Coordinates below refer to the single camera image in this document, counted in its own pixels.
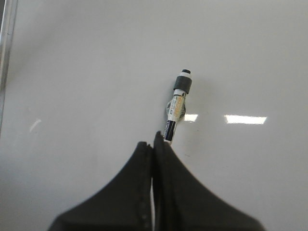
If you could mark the white whiteboard with aluminium frame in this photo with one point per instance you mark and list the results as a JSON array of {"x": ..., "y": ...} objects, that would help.
[{"x": 89, "y": 79}]

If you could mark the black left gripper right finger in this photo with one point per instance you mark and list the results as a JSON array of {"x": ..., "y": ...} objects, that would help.
[{"x": 183, "y": 203}]

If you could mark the white black whiteboard marker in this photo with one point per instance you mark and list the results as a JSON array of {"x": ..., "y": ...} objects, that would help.
[{"x": 175, "y": 107}]

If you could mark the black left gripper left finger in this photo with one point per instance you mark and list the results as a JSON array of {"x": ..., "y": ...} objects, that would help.
[{"x": 124, "y": 204}]

